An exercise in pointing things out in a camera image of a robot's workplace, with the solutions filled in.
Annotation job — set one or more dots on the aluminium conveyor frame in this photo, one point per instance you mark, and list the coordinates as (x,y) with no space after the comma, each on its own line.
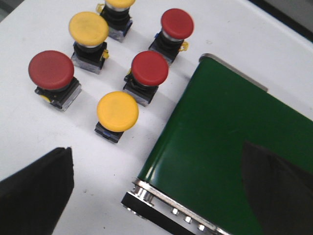
(171,203)

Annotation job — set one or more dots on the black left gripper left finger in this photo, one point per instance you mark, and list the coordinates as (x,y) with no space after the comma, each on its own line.
(33,199)

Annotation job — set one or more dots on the red push button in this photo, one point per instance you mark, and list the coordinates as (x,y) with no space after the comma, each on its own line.
(53,74)
(148,70)
(176,26)

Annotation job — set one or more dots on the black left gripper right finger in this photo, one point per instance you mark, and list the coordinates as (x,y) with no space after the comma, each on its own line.
(279,193)

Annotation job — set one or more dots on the red push button upper right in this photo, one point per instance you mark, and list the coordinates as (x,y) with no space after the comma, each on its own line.
(176,26)

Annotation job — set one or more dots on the red push button left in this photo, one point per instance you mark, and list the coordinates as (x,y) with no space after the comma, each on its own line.
(53,74)

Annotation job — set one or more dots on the yellow push button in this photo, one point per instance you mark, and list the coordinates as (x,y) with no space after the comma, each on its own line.
(116,14)
(89,31)
(117,112)

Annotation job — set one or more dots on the green conveyor belt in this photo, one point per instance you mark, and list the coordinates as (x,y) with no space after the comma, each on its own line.
(279,128)

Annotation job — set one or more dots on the red push button centre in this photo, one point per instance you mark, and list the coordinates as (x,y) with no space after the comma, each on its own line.
(148,70)

